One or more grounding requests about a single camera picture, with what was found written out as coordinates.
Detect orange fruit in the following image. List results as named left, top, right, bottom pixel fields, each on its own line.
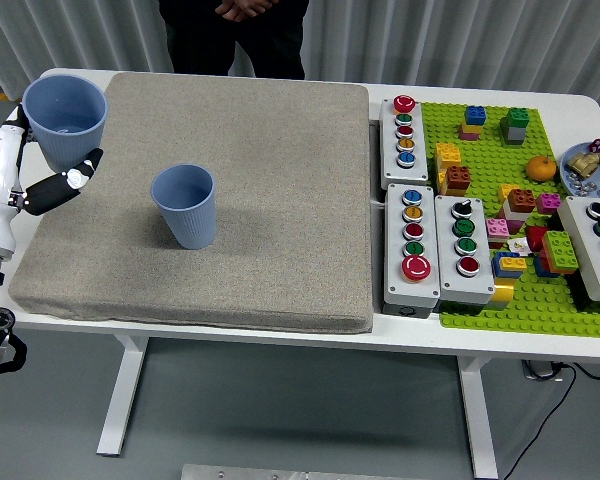
left=525, top=154, right=558, bottom=182

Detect green toy brick baseplate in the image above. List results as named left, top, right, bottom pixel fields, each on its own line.
left=419, top=101, right=600, bottom=339

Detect grey power adapter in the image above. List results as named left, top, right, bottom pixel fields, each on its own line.
left=522, top=359, right=567, bottom=382

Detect white toy brick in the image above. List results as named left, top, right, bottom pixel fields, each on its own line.
left=502, top=202, right=531, bottom=225

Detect brass valve red handwheel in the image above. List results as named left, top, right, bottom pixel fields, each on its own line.
left=565, top=138, right=600, bottom=180

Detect person's left hand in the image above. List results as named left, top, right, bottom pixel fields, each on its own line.
left=244, top=0, right=277, bottom=19

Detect person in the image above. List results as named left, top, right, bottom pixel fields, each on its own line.
left=157, top=0, right=311, bottom=81

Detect red toy brick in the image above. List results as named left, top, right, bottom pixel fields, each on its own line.
left=523, top=224, right=550, bottom=254

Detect grey-brown mat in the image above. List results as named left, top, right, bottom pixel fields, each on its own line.
left=7, top=72, right=375, bottom=335

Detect white table leg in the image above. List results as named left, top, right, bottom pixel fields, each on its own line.
left=95, top=334, right=151, bottom=457
left=454, top=355, right=500, bottom=479

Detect large green toy brick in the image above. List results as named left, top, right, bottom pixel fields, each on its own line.
left=541, top=229, right=580, bottom=276

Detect person's right hand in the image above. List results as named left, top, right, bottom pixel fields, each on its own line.
left=214, top=0, right=251, bottom=23

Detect white curtain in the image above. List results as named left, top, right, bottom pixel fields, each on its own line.
left=0, top=0, right=600, bottom=109

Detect magenta toy brick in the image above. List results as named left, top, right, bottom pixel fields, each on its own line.
left=535, top=192, right=562, bottom=216

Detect small five-button control box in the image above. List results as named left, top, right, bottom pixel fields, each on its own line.
left=378, top=95, right=430, bottom=190

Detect four-button control box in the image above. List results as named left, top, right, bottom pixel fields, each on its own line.
left=433, top=194, right=496, bottom=315
left=557, top=195, right=600, bottom=315

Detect large five-button control box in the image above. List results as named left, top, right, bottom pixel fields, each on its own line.
left=383, top=182, right=442, bottom=318

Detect blue ribbed cup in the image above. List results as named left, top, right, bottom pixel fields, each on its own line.
left=21, top=74, right=108, bottom=172
left=150, top=163, right=216, bottom=250

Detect brown toy brick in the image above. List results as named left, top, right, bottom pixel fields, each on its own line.
left=444, top=164, right=473, bottom=196
left=507, top=188, right=537, bottom=214

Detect grey toy brick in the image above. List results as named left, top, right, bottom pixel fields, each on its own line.
left=499, top=117, right=526, bottom=147

